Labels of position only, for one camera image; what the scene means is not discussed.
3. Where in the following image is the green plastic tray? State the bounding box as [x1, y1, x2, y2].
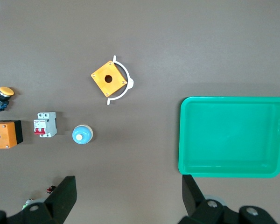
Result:
[178, 96, 280, 179]

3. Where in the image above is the yellow mushroom pushbutton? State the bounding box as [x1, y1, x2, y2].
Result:
[0, 86, 15, 113]

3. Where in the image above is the brown table mat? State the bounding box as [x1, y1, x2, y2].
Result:
[0, 0, 280, 224]

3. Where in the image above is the orange square button box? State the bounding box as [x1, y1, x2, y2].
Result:
[0, 119, 24, 149]

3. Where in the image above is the blue dome buzzer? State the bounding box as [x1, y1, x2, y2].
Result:
[71, 125, 94, 145]

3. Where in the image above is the white semicircular bracket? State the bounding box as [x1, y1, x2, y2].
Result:
[106, 55, 134, 105]

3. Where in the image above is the white switch green centre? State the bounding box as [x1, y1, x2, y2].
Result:
[21, 198, 37, 210]

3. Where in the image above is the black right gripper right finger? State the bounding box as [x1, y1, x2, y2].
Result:
[177, 174, 277, 224]

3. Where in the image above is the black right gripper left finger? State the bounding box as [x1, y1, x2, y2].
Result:
[0, 175, 77, 224]

